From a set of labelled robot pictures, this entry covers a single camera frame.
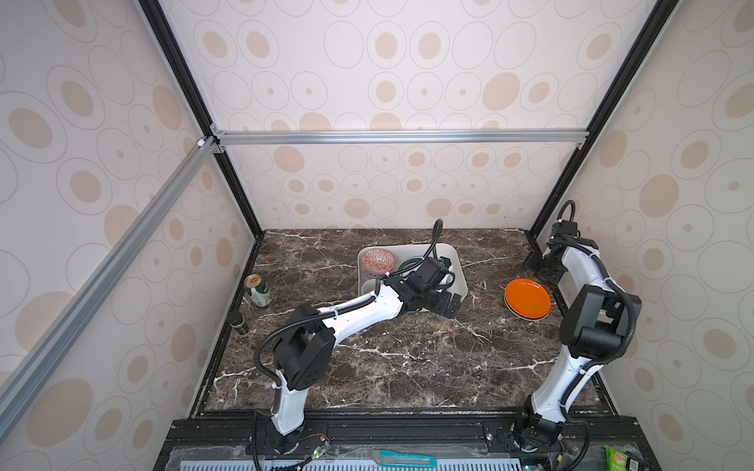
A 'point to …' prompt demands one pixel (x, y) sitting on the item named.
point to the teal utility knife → (389, 458)
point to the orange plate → (527, 299)
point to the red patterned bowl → (377, 262)
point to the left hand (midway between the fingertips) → (457, 298)
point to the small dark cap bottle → (238, 322)
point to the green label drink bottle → (258, 289)
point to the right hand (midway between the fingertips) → (534, 270)
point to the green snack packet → (619, 461)
